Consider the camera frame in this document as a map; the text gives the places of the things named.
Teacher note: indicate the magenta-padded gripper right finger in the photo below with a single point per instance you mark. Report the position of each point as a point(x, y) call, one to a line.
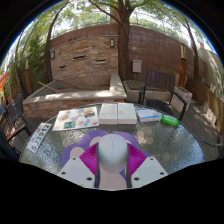
point(150, 168)

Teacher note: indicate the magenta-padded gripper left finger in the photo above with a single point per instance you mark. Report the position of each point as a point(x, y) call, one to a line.
point(75, 168)

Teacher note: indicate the light grey computer mouse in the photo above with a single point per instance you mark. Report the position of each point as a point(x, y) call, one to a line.
point(112, 153)

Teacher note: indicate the purple paw-shaped mouse pad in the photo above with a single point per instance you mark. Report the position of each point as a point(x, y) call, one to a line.
point(67, 152)

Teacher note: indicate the white printed label card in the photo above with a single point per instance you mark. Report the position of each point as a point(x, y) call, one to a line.
point(39, 137)

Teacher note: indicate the colourful picture sheet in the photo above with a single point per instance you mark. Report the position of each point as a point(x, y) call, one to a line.
point(76, 118)

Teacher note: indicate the green wrapped pack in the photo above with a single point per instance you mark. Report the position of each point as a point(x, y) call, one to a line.
point(170, 120)

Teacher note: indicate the flat white box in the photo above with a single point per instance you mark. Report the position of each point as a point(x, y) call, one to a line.
point(127, 113)
point(108, 114)

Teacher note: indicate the black metal armchair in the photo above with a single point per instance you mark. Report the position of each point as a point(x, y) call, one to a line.
point(213, 143)

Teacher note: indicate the black metal mesh chair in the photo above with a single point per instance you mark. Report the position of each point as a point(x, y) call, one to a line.
point(15, 115)

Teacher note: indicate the dark slatted patio chair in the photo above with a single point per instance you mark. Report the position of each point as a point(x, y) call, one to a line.
point(160, 81)

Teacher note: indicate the thin leaning tree trunk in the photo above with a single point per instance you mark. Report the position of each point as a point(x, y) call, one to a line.
point(48, 56)

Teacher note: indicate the slim dark tree trunk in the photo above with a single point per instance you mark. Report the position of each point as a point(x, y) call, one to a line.
point(194, 56)

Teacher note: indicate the large brown tree trunk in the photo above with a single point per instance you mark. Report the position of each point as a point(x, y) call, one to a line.
point(124, 50)

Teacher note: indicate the white wall-mounted utility box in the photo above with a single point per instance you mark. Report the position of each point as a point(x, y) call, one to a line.
point(137, 66)

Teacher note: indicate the wooden post with lamp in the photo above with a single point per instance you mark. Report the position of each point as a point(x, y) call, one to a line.
point(182, 70)

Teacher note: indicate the black wall lamp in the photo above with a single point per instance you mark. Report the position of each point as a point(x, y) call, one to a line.
point(112, 42)
point(52, 54)

